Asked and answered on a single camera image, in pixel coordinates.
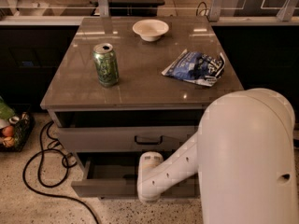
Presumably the grey drawer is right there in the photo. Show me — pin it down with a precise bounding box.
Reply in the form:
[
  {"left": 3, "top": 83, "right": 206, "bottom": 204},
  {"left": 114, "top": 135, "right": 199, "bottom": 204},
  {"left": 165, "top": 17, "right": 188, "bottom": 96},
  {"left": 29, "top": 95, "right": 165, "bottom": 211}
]
[
  {"left": 59, "top": 109, "right": 203, "bottom": 152},
  {"left": 71, "top": 152, "right": 200, "bottom": 199}
]

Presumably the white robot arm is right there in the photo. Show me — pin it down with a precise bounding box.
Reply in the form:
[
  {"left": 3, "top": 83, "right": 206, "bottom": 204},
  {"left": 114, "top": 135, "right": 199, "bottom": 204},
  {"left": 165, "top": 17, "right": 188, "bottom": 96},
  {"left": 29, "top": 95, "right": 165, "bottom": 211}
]
[{"left": 137, "top": 89, "right": 299, "bottom": 224}]

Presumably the grey drawer cabinet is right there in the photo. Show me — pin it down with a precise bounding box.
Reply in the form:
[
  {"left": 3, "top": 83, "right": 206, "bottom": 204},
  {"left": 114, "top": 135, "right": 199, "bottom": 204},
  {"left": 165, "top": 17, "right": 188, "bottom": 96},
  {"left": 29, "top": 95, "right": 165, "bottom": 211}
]
[{"left": 39, "top": 16, "right": 245, "bottom": 201}]

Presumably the grey top drawer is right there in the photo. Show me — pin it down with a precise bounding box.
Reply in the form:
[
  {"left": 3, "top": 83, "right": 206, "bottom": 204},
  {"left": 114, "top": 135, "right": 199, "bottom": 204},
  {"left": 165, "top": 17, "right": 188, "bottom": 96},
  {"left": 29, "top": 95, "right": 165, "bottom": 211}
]
[{"left": 59, "top": 109, "right": 203, "bottom": 152}]

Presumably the blue chip bag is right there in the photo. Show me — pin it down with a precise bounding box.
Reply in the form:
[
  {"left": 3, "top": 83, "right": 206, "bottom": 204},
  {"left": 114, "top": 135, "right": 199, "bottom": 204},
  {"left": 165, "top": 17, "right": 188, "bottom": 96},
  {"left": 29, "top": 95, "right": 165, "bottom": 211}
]
[{"left": 162, "top": 49, "right": 226, "bottom": 87}]

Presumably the green soda can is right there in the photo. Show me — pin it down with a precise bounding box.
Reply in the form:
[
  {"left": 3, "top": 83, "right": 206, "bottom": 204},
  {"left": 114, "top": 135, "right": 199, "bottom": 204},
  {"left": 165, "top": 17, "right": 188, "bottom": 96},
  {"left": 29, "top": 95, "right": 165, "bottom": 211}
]
[{"left": 93, "top": 43, "right": 119, "bottom": 87}]

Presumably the white bowl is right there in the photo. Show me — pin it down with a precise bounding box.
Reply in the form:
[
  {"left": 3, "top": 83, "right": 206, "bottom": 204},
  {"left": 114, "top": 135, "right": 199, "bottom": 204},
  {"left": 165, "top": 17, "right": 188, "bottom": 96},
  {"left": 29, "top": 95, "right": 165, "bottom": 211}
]
[{"left": 133, "top": 20, "right": 169, "bottom": 42}]

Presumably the orange fruit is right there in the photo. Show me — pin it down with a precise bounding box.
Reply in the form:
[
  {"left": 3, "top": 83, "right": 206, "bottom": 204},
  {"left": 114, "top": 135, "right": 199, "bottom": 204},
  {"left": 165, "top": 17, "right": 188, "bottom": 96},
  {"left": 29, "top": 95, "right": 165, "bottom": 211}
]
[{"left": 2, "top": 125, "right": 14, "bottom": 137}]

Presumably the green bag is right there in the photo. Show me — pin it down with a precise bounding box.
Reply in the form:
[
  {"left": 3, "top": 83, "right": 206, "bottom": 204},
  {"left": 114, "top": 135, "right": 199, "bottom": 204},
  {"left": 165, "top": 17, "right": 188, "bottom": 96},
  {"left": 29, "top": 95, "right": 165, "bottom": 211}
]
[{"left": 0, "top": 97, "right": 15, "bottom": 120}]

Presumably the black floor cable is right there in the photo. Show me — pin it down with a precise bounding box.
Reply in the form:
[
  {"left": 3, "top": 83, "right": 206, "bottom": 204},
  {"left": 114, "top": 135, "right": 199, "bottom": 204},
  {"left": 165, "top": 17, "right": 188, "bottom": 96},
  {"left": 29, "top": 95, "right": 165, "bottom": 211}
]
[{"left": 21, "top": 120, "right": 100, "bottom": 224}]

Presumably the black cable behind cabinet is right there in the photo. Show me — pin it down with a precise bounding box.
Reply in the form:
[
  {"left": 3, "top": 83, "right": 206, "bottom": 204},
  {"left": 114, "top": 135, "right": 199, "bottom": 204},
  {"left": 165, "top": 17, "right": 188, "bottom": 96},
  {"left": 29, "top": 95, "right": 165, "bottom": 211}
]
[{"left": 195, "top": 1, "right": 210, "bottom": 18}]

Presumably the black wire fruit basket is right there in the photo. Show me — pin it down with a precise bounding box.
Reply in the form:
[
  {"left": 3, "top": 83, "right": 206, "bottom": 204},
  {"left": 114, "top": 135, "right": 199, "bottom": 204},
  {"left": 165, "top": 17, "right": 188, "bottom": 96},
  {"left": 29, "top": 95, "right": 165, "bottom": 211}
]
[{"left": 0, "top": 112, "right": 35, "bottom": 152}]

